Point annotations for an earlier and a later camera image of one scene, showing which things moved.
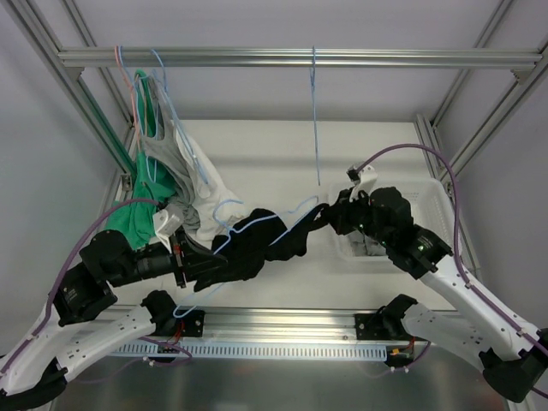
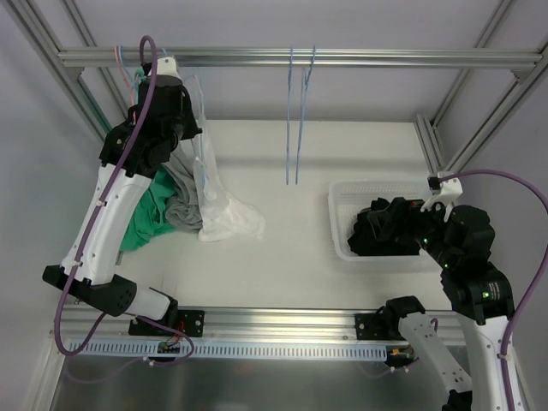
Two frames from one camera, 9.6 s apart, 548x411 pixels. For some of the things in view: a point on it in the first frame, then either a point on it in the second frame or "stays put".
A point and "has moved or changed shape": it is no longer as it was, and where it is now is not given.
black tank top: (260, 235) has moved or changed shape
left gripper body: (180, 261) → (172, 92)
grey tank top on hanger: (170, 151) stays put
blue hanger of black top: (253, 224) → (288, 140)
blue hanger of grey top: (313, 72) → (305, 81)
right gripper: (343, 214) → (390, 218)
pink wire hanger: (132, 95) stays put
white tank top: (214, 199) has moved or changed shape
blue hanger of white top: (163, 82) has moved or changed shape
